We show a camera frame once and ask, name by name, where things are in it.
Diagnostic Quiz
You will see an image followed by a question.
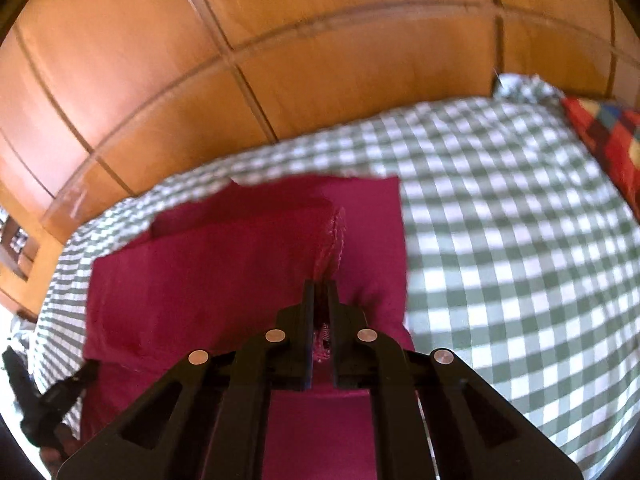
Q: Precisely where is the maroon fleece garment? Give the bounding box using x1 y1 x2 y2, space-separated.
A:
80 174 417 480

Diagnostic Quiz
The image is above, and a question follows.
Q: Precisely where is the wooden panelled wardrobe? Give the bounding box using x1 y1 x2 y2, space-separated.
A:
0 0 640 321

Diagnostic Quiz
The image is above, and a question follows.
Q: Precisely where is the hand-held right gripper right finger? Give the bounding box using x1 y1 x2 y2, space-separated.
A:
327 282 584 480

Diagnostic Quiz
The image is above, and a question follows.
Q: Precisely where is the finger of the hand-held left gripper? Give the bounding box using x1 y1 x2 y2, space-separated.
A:
2 347 39 432
42 361 100 417

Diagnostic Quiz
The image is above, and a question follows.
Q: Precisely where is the multicolour plaid pillow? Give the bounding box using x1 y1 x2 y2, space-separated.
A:
560 97 640 221

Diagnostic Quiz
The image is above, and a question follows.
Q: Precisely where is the green checkered bed sheet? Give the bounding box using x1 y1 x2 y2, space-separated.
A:
30 74 640 480

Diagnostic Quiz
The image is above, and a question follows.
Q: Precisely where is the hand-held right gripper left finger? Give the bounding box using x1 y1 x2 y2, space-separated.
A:
55 280 316 480

